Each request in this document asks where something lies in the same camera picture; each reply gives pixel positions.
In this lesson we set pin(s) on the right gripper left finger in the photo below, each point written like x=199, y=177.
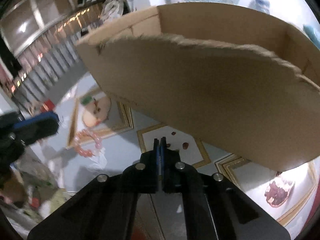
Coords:
x=105, y=208

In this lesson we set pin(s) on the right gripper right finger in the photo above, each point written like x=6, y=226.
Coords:
x=213, y=207

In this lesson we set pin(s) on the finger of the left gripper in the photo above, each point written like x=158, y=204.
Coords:
x=44, y=120
x=30, y=136

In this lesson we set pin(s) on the left operator hand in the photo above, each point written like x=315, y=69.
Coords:
x=13, y=191

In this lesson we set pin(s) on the red paper bag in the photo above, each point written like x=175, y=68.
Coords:
x=47, y=106

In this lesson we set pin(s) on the green fuzzy rug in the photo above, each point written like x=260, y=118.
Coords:
x=42, y=201

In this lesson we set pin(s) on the brown cardboard box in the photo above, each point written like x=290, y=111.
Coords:
x=239, y=79

